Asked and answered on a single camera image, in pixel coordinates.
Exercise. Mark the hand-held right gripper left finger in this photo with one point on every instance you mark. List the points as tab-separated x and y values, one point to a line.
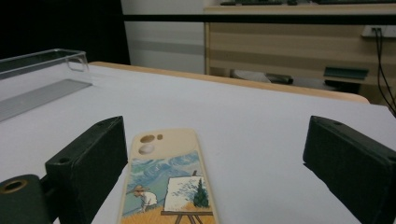
90	161

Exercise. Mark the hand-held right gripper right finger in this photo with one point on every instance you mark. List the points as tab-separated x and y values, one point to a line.
351	161

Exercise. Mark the cream painting-print phone case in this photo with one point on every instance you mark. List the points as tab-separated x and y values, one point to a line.
168	146

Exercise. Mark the clear plastic box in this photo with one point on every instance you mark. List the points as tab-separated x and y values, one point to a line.
37	93

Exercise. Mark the dark green box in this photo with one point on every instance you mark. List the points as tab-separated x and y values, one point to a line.
345	72

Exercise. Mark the white table mat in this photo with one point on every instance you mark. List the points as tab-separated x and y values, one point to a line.
233	109

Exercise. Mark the white power strip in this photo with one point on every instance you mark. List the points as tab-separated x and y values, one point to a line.
367	31

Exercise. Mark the light wooden desk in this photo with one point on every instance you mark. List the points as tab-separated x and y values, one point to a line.
280	46

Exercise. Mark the black curtain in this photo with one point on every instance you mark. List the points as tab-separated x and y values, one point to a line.
62	25

